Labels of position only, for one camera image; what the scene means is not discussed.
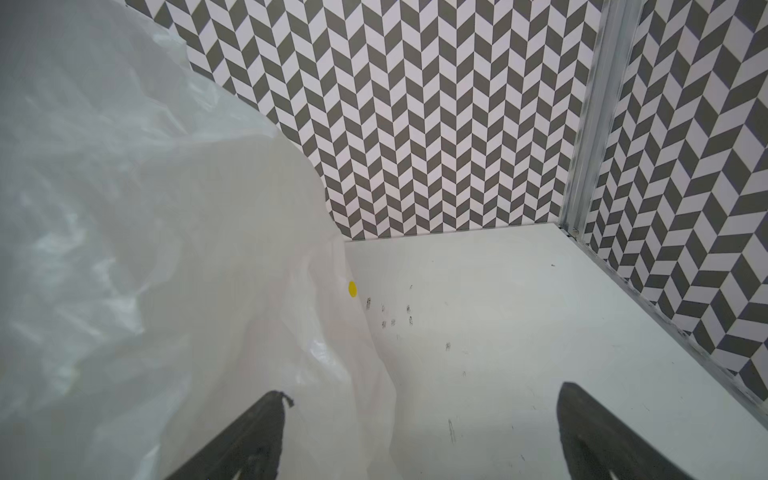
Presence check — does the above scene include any aluminium corner post right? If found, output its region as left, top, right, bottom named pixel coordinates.
left=559, top=0, right=643, bottom=243

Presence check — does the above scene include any white plastic bag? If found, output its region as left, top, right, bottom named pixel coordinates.
left=1, top=1, right=399, bottom=479

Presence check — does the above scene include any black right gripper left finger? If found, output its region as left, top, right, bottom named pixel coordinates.
left=168, top=390, right=294, bottom=480

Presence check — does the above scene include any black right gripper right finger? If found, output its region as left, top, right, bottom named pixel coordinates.
left=556, top=382, right=692, bottom=480

